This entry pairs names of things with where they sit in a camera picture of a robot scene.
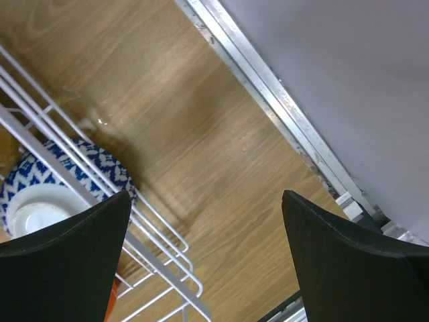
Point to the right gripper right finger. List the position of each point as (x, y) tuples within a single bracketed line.
[(347, 272)]

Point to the red patterned bowl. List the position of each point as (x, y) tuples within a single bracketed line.
[(33, 197)]

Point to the aluminium rail frame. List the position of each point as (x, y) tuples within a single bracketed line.
[(218, 28)]

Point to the white wire dish rack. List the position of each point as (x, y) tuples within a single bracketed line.
[(44, 130)]

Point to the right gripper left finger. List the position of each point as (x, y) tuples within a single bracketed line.
[(65, 272)]

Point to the orange bowl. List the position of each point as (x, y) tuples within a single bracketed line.
[(112, 301)]

